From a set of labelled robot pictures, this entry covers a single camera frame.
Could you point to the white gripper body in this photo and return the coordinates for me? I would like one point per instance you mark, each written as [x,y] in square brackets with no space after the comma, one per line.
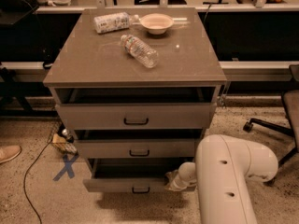
[179,180]

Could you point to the beige shoe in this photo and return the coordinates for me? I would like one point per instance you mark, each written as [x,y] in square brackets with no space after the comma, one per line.
[8,153]

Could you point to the wire basket with items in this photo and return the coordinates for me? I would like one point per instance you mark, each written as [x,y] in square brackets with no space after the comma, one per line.
[61,139]

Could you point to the white labelled plastic bottle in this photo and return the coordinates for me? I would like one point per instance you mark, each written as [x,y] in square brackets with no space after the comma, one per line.
[114,22]

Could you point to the blue tape cross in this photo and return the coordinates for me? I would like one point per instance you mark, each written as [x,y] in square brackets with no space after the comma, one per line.
[67,169]

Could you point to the grey drawer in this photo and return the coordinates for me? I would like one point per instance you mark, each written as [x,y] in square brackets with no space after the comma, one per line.
[125,117]
[148,148]
[137,176]

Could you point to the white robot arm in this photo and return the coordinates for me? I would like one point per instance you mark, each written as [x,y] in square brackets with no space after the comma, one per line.
[223,164]

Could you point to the grey drawer cabinet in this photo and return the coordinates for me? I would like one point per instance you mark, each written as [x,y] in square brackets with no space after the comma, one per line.
[95,69]

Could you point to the white bowl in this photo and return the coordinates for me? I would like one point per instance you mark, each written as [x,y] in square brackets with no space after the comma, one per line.
[156,23]

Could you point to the clear plastic water bottle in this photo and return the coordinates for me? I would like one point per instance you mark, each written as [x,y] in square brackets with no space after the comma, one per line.
[141,51]

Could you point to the black stand left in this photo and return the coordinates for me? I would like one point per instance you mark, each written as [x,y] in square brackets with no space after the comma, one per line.
[10,90]

